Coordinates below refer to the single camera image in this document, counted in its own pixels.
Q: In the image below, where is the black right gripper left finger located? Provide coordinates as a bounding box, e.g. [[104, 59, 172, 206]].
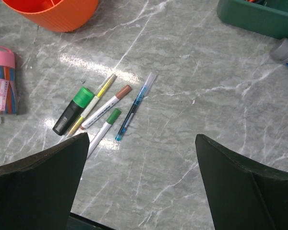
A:
[[0, 133, 89, 230]]

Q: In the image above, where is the orange round pen holder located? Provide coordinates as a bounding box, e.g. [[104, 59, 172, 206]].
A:
[[3, 0, 99, 32]]

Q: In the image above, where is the green black highlighter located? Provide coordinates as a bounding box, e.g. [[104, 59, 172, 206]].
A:
[[52, 87, 95, 136]]

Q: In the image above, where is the green cap white marker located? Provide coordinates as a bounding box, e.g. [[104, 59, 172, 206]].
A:
[[87, 108, 121, 158]]

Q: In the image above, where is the brown cap white marker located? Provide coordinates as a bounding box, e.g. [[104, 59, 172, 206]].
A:
[[80, 85, 132, 130]]

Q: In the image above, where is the pink lid marker tube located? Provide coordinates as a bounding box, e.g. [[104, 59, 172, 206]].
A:
[[0, 46, 18, 116]]

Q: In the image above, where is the yellow thin pen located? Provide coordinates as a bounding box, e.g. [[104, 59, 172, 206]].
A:
[[66, 74, 117, 138]]

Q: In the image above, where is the blue transparent pen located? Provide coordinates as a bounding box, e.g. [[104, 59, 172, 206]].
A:
[[115, 72, 157, 141]]

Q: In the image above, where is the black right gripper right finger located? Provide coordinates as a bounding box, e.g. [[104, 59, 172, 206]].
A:
[[195, 134, 288, 230]]

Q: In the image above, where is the green compartment tray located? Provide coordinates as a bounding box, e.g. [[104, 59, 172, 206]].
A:
[[216, 0, 288, 39]]

